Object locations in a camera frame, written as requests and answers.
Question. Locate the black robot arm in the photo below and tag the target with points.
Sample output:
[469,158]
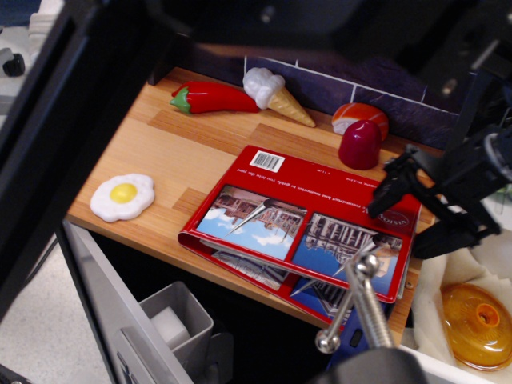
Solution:
[99,55]

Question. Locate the cream white cloth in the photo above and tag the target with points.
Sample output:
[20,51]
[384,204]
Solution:
[436,273]

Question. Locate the red toy chili pepper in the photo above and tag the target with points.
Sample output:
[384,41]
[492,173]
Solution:
[201,97]

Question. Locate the orange plastic lid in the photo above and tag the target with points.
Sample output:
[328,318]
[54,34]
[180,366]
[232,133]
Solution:
[478,327]

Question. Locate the white foam block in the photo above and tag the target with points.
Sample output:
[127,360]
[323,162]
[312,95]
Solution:
[170,328]

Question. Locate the blue plastic clamp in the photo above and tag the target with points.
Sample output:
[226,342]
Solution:
[353,341]

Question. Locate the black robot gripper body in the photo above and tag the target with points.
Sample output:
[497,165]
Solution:
[453,185]

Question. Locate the toy salmon sushi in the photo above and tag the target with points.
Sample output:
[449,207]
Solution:
[351,113]

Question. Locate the dark red toy cup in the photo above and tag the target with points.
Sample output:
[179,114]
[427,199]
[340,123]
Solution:
[361,145]

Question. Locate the grey cabinet door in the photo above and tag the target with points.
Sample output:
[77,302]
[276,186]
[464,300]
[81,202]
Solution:
[131,348]

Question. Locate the red travel guide book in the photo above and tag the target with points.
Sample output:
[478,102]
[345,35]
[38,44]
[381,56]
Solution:
[290,226]

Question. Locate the grey plastic bin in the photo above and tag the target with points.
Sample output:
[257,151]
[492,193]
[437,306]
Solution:
[191,354]

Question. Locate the toy fried egg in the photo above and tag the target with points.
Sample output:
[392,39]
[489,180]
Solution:
[123,197]

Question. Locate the white sneaker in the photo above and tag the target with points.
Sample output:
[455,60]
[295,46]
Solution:
[43,20]

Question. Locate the toy ice cream cone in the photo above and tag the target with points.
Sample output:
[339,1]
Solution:
[269,91]

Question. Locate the black chair caster wheel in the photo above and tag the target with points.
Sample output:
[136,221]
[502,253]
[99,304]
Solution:
[14,67]

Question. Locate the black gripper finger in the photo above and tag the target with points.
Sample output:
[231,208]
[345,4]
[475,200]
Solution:
[391,190]
[444,237]

